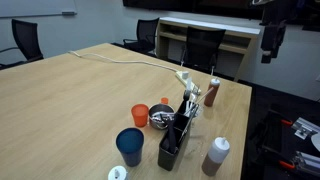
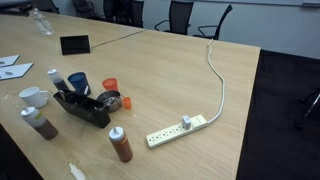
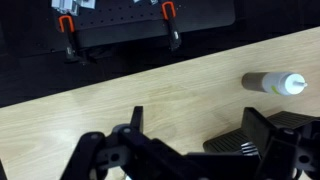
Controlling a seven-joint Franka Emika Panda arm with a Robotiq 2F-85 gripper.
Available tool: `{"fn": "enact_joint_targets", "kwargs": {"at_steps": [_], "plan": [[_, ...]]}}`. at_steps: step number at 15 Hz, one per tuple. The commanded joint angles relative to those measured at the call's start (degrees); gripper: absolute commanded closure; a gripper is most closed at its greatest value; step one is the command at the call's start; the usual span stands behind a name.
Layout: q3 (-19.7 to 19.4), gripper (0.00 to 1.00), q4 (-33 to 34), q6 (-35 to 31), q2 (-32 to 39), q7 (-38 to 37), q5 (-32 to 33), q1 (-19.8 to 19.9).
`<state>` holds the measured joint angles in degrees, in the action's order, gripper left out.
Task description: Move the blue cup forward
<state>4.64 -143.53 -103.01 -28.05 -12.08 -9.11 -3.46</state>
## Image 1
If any black utensil in caddy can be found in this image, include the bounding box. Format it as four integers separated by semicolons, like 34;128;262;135
161;119;178;155

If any white round lid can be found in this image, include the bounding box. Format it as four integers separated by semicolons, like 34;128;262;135
107;165;129;180

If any white utensil in caddy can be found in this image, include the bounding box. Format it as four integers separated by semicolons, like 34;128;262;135
184;77;201;116

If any metal bowl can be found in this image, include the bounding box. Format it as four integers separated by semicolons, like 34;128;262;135
148;103;176;131

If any black camera stand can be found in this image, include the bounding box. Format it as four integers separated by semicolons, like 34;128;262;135
248;109;301;180

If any black wall screen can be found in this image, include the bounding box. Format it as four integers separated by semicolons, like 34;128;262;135
122;0;320;33

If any black utensil caddy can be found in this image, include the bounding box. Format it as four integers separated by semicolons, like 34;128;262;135
157;99;200;172

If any brown sauce bottle pointed nozzle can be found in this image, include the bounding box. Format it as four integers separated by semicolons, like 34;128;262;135
203;77;221;108

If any wooden stick in caddy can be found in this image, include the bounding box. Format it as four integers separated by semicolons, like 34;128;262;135
190;87;215;108

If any white power cable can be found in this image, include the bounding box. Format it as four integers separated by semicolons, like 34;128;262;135
68;50;179;73

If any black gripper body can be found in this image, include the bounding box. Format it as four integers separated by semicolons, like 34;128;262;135
260;19;288;64

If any black office chair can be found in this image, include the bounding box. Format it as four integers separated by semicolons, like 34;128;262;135
122;17;160;56
0;18;45;69
180;26;227;76

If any whiteboard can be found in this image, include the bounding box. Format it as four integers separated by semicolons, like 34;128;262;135
0;0;78;19

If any aluminium bracket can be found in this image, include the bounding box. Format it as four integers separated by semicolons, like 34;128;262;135
291;116;320;140

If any white power strip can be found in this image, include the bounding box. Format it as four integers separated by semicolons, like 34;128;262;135
175;70;202;96

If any brown sauce bottle wide cap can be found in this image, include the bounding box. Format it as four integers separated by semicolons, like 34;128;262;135
201;136;231;177

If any orange clamp handle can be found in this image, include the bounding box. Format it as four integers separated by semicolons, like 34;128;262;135
280;118;294;127
278;159;296;171

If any blue plastic cup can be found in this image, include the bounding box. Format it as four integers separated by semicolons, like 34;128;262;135
115;127;145;168

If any aluminium rail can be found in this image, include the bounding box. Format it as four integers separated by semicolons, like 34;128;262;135
293;150;320;176

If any silver cutlery in bowl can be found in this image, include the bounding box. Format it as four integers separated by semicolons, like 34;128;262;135
151;112;175;124

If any orange plastic cup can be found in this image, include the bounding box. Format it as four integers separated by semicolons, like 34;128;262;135
130;103;150;128

